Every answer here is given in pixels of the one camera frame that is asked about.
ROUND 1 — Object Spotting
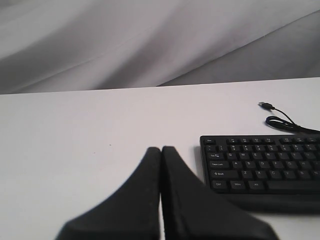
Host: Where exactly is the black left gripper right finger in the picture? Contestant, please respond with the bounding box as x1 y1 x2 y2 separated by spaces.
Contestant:
161 146 276 240

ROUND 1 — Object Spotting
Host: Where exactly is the grey wrinkled backdrop cloth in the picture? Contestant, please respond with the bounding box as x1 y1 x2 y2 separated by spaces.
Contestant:
0 0 320 94

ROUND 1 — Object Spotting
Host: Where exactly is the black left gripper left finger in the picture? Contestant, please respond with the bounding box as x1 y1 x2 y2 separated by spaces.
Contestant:
56 147 161 240

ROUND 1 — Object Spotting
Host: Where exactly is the black acer keyboard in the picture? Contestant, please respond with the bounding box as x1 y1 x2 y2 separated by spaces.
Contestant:
200 134 320 214

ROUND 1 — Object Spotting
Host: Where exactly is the black USB cable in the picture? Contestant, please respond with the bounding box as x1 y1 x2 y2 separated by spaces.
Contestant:
258 101 320 135

